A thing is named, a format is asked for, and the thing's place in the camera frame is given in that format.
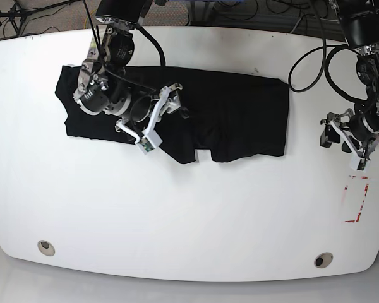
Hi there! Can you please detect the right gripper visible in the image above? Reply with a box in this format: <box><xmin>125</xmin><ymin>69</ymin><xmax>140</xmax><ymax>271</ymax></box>
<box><xmin>115</xmin><ymin>83</ymin><xmax>191</xmax><ymax>142</ymax></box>

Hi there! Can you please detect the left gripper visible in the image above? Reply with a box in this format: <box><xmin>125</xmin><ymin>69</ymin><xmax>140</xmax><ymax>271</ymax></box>
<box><xmin>320</xmin><ymin>109</ymin><xmax>379</xmax><ymax>160</ymax></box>

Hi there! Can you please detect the black graphic T-shirt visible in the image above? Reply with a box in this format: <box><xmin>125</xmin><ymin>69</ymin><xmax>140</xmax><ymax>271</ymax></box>
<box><xmin>54</xmin><ymin>64</ymin><xmax>292</xmax><ymax>165</ymax></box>

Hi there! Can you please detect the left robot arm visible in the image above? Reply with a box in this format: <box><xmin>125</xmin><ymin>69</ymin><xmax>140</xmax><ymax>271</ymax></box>
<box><xmin>320</xmin><ymin>1</ymin><xmax>379</xmax><ymax>170</ymax></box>

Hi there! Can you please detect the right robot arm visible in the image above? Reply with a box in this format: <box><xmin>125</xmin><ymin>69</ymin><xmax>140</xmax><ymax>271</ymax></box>
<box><xmin>73</xmin><ymin>1</ymin><xmax>183</xmax><ymax>152</ymax></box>

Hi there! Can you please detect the red tape rectangle marking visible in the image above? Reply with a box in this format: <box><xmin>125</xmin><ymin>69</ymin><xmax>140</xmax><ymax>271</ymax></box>
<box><xmin>340</xmin><ymin>175</ymin><xmax>370</xmax><ymax>223</ymax></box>

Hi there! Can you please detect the black tripod stand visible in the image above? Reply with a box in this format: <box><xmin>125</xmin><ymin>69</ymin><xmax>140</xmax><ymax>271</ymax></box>
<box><xmin>0</xmin><ymin>0</ymin><xmax>78</xmax><ymax>37</ymax></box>

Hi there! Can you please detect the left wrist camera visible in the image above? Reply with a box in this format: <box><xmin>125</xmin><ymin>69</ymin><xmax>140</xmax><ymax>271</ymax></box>
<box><xmin>350</xmin><ymin>154</ymin><xmax>370</xmax><ymax>172</ymax></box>

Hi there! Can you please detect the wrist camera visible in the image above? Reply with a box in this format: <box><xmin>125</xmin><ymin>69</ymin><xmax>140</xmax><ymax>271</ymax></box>
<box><xmin>135</xmin><ymin>133</ymin><xmax>162</xmax><ymax>155</ymax></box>
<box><xmin>350</xmin><ymin>154</ymin><xmax>370</xmax><ymax>172</ymax></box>

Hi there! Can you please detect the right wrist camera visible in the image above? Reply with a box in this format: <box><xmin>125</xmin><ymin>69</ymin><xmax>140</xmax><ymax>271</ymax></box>
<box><xmin>135</xmin><ymin>133</ymin><xmax>162</xmax><ymax>155</ymax></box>

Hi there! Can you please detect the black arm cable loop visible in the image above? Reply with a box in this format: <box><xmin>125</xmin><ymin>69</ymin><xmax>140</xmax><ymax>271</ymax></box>
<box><xmin>287</xmin><ymin>31</ymin><xmax>354</xmax><ymax>93</ymax></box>
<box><xmin>135</xmin><ymin>25</ymin><xmax>167</xmax><ymax>69</ymax></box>

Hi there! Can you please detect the black arm cable loop left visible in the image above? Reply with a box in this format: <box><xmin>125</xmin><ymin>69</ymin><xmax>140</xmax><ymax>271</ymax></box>
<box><xmin>287</xmin><ymin>31</ymin><xmax>354</xmax><ymax>93</ymax></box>

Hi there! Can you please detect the right table cable grommet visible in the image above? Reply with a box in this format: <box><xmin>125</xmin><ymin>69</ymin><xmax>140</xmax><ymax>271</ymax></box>
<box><xmin>314</xmin><ymin>252</ymin><xmax>334</xmax><ymax>269</ymax></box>

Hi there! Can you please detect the table cable grommet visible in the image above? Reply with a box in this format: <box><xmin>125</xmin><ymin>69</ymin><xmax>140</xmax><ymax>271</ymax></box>
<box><xmin>37</xmin><ymin>240</ymin><xmax>56</xmax><ymax>257</ymax></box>
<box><xmin>314</xmin><ymin>252</ymin><xmax>334</xmax><ymax>269</ymax></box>

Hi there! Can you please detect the left table cable grommet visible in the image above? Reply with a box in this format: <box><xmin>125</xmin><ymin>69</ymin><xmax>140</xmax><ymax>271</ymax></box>
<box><xmin>37</xmin><ymin>240</ymin><xmax>56</xmax><ymax>257</ymax></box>

